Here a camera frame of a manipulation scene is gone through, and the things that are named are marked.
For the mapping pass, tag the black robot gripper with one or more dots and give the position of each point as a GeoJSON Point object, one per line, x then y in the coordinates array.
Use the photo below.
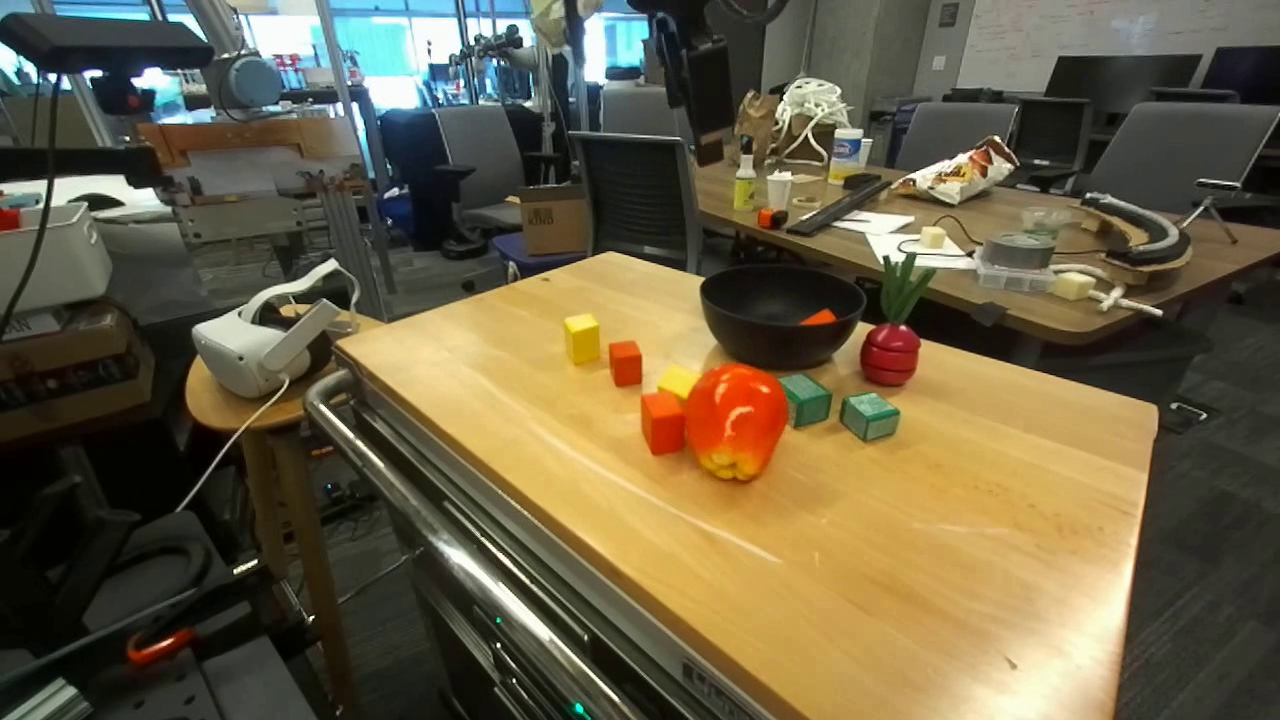
{"type": "Point", "coordinates": [698, 64]}

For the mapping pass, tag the small orange wooden cube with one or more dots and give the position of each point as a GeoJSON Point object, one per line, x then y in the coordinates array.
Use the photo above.
{"type": "Point", "coordinates": [820, 316]}

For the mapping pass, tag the yellow wooden cube block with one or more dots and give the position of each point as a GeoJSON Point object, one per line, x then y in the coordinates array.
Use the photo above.
{"type": "Point", "coordinates": [580, 339]}

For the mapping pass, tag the orange wooden block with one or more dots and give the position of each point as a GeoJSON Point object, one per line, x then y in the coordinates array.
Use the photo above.
{"type": "Point", "coordinates": [627, 363]}

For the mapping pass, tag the red toy radish green leaves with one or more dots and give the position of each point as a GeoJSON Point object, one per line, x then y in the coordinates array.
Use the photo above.
{"type": "Point", "coordinates": [891, 353]}

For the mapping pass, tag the red apple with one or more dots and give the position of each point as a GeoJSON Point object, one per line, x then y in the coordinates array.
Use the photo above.
{"type": "Point", "coordinates": [735, 420]}

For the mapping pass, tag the teal wooden cube block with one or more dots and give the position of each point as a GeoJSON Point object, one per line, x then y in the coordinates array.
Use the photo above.
{"type": "Point", "coordinates": [811, 400]}

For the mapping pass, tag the red wooden block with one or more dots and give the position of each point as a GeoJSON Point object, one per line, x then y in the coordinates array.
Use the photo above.
{"type": "Point", "coordinates": [662, 420]}

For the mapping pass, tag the teal wooden rectangular block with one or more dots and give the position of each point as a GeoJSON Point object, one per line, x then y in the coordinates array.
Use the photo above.
{"type": "Point", "coordinates": [871, 418]}

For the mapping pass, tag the black bowl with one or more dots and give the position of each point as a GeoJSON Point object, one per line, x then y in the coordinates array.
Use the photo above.
{"type": "Point", "coordinates": [755, 312]}

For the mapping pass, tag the small glue bottle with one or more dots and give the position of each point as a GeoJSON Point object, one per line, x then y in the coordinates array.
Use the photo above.
{"type": "Point", "coordinates": [746, 180]}

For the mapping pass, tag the black keyboard bar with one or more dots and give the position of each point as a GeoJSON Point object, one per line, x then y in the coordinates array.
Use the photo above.
{"type": "Point", "coordinates": [858, 191]}

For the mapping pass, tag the white paper sheets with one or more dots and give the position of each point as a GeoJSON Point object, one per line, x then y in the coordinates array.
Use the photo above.
{"type": "Point", "coordinates": [906, 236]}

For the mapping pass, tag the snack chips bag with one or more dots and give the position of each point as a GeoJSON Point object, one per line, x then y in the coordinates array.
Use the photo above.
{"type": "Point", "coordinates": [965, 172]}

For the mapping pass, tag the wooden office desk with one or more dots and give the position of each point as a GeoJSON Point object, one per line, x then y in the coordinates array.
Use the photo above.
{"type": "Point", "coordinates": [1087, 299]}

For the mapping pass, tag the grey office chair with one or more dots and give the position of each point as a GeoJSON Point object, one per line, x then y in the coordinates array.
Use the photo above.
{"type": "Point", "coordinates": [1174, 152]}

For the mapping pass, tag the grey curved headband device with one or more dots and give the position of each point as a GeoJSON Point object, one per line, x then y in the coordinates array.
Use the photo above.
{"type": "Point", "coordinates": [1133, 233]}

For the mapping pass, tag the white VR headset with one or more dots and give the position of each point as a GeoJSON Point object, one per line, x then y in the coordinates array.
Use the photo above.
{"type": "Point", "coordinates": [252, 359]}

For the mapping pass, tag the round wooden stool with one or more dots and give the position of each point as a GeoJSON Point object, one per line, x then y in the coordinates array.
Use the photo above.
{"type": "Point", "coordinates": [287, 516]}

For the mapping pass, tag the steel cart handle bar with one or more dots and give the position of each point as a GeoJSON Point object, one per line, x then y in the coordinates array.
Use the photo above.
{"type": "Point", "coordinates": [496, 634]}

